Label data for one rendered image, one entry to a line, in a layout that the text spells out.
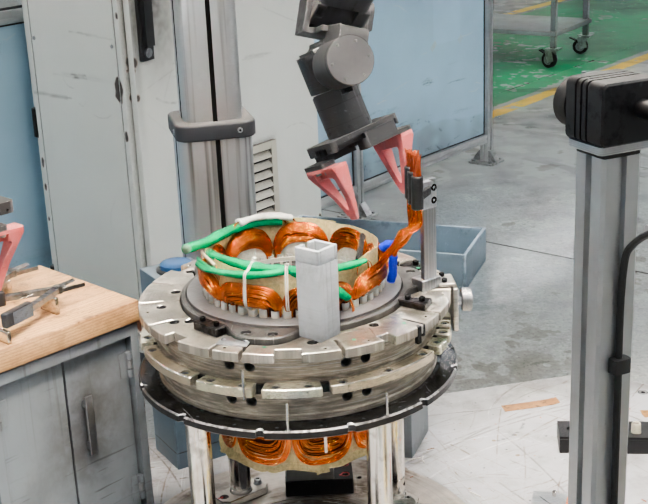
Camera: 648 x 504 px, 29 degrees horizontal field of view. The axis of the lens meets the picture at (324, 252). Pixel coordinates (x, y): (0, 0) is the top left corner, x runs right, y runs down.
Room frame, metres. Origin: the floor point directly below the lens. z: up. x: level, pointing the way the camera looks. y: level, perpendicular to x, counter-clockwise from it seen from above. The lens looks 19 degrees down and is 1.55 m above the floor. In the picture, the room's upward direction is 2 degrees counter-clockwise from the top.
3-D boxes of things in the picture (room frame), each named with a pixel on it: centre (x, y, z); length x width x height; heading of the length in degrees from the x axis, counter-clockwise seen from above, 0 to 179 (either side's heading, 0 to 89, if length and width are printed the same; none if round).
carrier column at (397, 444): (1.29, -0.07, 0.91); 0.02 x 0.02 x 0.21
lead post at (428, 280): (1.20, -0.10, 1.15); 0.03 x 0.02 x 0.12; 127
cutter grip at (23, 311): (1.20, 0.32, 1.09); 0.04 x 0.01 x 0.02; 151
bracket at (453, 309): (1.22, -0.13, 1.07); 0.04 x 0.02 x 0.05; 3
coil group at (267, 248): (1.27, 0.08, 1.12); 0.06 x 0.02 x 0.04; 135
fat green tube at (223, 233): (1.24, 0.10, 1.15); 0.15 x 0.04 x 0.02; 135
